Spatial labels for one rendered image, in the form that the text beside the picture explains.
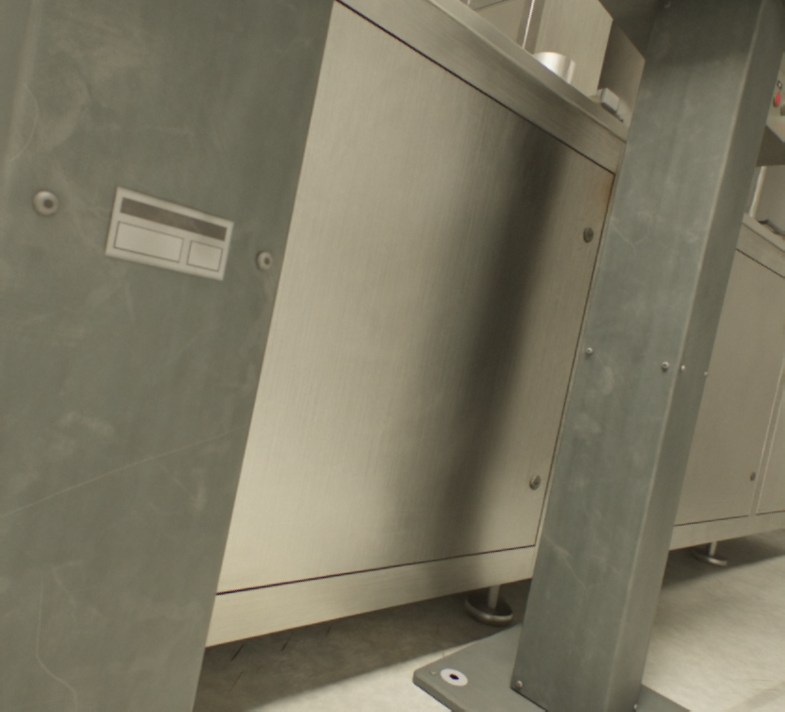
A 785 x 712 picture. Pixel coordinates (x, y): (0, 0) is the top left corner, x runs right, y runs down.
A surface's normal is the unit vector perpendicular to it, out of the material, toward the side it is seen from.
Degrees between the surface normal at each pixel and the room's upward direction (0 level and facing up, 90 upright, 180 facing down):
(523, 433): 90
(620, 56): 90
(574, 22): 90
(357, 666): 0
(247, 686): 0
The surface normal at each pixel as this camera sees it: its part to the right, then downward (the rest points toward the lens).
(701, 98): -0.66, -0.11
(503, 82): 0.65, 0.15
